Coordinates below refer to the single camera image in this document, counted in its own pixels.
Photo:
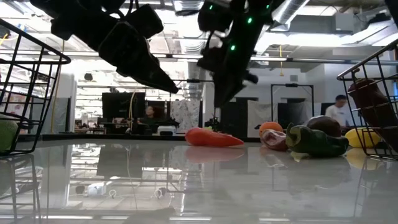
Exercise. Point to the yellow lemon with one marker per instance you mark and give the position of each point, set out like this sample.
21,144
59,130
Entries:
356,138

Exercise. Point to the grey fabric partition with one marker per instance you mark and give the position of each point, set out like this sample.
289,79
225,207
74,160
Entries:
59,115

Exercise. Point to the white patterned cloth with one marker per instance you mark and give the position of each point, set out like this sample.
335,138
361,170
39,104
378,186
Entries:
185,112

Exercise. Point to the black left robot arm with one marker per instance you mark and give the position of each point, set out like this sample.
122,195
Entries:
56,6

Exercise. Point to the white red-patterned banner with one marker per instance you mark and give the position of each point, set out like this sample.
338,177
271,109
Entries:
15,105

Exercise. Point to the background black robot arm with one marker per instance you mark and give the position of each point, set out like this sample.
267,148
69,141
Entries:
213,123

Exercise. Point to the white hanging sheet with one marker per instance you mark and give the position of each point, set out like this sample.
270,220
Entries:
256,115

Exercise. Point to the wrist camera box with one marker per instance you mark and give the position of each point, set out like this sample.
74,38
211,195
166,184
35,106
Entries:
144,20
214,17

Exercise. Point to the dark red sausage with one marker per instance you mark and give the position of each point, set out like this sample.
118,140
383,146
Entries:
370,102

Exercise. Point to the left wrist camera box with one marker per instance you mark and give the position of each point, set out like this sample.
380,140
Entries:
144,20

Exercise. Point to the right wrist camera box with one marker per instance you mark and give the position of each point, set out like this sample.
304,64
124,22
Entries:
214,17

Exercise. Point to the black round hanging lamp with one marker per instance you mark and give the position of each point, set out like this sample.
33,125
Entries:
88,76

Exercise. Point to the orange carrot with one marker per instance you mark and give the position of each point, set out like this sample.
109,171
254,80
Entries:
211,138

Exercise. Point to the black monitor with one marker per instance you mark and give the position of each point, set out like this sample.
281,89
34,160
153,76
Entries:
122,105

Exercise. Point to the spiral silver ventilation duct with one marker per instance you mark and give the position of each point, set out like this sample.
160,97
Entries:
290,11

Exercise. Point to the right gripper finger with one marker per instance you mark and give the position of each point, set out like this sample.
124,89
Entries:
220,88
233,90

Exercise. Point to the ribbed silver ventilation duct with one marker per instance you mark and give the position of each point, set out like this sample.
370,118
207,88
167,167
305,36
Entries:
188,46

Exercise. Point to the round orange fruit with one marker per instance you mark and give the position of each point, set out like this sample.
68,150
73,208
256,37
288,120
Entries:
271,127

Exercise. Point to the green bell pepper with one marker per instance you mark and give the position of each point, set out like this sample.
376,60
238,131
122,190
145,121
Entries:
314,143

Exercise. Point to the green lime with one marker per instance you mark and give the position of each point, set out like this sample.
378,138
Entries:
7,133

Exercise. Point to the black table edge frame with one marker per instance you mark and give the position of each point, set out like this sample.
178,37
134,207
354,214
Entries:
93,137

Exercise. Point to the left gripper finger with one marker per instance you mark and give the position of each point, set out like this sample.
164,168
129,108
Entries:
124,49
143,80

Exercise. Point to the dark brown round produce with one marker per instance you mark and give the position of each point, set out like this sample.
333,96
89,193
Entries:
325,124

